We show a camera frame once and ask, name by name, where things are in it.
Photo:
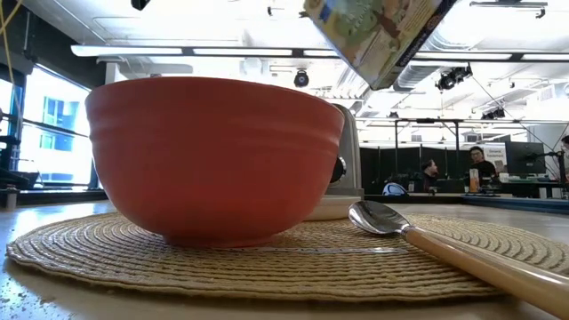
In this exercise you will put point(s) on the white and blue helmet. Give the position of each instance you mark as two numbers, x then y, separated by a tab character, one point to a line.
393	189

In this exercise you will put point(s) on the blue table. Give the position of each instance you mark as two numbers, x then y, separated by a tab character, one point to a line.
524	204

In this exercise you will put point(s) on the round woven straw placemat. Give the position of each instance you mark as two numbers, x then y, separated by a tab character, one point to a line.
133	266

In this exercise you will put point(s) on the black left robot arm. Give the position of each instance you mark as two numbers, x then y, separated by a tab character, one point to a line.
13	178

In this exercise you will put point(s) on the white poster sign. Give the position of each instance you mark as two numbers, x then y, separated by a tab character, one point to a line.
495	155

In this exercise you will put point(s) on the black computer monitor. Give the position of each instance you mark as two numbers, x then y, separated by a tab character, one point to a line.
524	157

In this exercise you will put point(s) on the orange bottle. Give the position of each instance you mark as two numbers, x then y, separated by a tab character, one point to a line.
474	182

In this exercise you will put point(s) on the white LED light bar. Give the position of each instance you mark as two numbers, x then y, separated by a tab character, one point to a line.
133	51

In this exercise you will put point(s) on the black metal rig frame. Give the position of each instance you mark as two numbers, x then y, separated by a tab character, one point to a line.
66	196

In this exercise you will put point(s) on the red ceramic bowl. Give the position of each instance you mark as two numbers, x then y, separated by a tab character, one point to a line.
213	160

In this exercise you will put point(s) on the colourful cereal box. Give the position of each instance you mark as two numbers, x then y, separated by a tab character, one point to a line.
378	40

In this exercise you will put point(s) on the black ceiling spotlight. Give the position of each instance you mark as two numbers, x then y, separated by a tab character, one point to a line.
446	81

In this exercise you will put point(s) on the silver four-slot toaster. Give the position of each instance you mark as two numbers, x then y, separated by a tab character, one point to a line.
351	146

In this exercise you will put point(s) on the black overhead camera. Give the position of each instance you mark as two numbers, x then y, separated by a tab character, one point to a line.
301	79

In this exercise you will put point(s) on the person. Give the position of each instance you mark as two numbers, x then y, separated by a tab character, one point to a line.
430	171
565	151
482	166

